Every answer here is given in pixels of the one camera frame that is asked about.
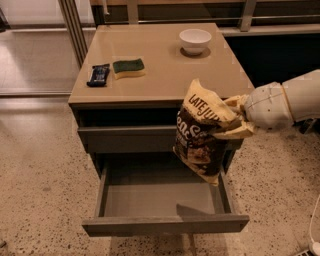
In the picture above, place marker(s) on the green yellow sponge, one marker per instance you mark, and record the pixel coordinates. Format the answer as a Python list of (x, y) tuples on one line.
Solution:
[(128, 68)]

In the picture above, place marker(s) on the open middle drawer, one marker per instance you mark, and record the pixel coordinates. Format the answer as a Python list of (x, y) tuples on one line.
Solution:
[(154, 200)]

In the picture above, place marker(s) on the brown chip bag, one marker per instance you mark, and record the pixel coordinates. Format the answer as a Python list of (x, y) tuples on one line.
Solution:
[(202, 114)]

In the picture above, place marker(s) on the grey drawer cabinet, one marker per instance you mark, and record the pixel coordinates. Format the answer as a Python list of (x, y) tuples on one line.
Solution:
[(154, 98)]

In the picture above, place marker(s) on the white ceramic bowl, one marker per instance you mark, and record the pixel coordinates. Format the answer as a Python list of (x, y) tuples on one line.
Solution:
[(194, 41)]

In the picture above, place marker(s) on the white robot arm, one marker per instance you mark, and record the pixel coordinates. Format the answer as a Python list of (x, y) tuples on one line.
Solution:
[(303, 98)]

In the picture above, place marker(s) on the metal railing frame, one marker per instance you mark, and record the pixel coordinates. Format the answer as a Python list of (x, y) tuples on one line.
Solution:
[(237, 17)]

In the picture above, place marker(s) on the small dark floor object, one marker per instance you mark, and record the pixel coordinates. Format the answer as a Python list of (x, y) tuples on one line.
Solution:
[(307, 126)]

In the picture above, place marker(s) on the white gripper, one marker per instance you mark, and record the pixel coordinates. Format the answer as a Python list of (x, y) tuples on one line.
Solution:
[(266, 104)]

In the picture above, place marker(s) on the dark blue snack bar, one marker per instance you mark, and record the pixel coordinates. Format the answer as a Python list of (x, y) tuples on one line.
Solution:
[(99, 74)]

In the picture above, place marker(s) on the closed upper drawer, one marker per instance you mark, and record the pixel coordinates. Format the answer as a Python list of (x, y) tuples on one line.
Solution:
[(128, 139)]

